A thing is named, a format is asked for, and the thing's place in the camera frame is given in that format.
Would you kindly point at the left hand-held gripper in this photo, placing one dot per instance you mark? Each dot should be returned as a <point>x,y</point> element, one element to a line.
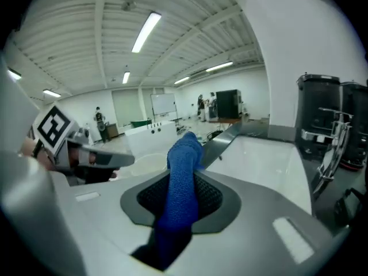
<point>54,126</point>

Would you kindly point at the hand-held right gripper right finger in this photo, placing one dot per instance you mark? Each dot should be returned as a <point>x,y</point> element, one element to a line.
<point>253,234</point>

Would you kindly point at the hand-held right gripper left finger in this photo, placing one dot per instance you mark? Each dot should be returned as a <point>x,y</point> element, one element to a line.
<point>103,211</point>

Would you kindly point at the blue cloth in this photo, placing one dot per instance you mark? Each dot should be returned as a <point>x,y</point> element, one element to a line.
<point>181,188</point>

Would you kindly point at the person's left forearm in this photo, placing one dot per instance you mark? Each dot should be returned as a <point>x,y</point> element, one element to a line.
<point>44,161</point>

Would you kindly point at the small brown cabinet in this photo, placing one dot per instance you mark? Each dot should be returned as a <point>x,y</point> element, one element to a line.
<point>112,130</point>

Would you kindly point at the white counter unit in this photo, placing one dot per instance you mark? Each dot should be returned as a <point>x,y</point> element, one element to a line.
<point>149,138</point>

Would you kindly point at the green tub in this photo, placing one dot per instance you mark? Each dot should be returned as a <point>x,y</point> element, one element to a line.
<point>141,123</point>

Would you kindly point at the grey window blind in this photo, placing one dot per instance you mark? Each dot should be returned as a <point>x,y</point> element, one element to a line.
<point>126,106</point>

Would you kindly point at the whiteboard on stand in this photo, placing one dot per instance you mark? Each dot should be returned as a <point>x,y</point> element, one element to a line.
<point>163,103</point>

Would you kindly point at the long ceiling light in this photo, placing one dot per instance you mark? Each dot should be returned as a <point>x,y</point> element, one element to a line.
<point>181,80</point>
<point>51,93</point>
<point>146,32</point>
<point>126,77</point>
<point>219,66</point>
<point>14,74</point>

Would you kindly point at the chrome metal lever rack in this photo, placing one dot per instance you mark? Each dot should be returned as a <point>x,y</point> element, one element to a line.
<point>337,142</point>

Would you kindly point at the black cabinet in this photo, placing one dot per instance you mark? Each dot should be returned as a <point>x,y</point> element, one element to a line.
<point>228,103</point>

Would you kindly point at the black coffee machine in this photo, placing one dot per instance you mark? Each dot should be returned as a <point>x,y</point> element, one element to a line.
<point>356,119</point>
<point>316,108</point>

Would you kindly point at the ceiling detector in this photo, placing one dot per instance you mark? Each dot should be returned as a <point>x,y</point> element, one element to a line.
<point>128,5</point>

